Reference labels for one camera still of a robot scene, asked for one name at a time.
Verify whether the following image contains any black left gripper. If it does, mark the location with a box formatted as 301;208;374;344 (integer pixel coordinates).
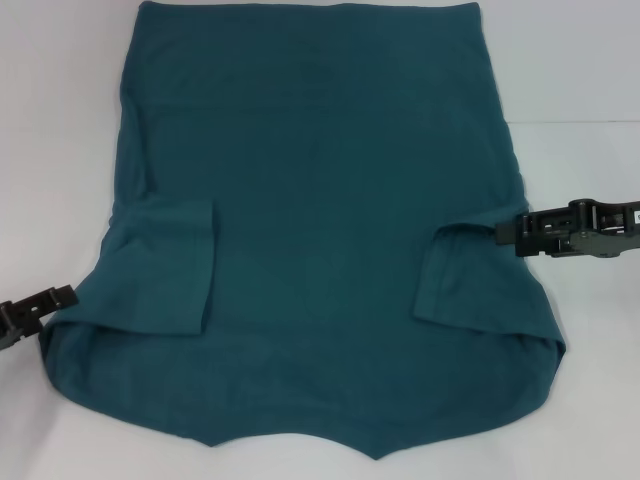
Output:
0;283;79;352

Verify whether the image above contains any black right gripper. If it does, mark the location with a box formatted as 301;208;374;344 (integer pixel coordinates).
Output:
497;198;640;260

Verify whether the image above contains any teal blue t-shirt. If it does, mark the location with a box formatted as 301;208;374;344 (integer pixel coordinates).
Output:
40;0;569;449

